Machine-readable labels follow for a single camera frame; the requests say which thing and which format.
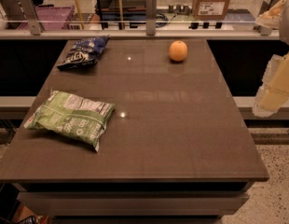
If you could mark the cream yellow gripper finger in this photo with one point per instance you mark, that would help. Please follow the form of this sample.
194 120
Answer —
274 91

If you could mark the blue chip bag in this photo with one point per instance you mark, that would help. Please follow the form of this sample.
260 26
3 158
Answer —
84 52

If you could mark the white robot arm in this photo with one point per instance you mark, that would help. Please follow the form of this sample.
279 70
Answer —
277 17

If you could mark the green chip bag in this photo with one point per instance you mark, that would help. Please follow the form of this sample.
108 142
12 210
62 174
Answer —
72 116

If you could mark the orange fruit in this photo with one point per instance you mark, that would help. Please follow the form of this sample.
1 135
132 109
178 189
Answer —
178 51

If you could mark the cardboard box with label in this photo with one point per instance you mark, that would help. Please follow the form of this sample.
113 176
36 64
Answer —
210 9

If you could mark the brown table with drawers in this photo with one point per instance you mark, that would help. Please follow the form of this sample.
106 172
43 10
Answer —
175 151

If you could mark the purple plastic crate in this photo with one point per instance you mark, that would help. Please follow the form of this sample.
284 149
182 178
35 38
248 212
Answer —
54 18

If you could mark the grey metal railing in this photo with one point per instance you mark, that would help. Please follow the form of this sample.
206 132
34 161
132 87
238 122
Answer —
131 18

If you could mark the yellow broom handle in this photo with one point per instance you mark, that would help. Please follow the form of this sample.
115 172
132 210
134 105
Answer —
79 14

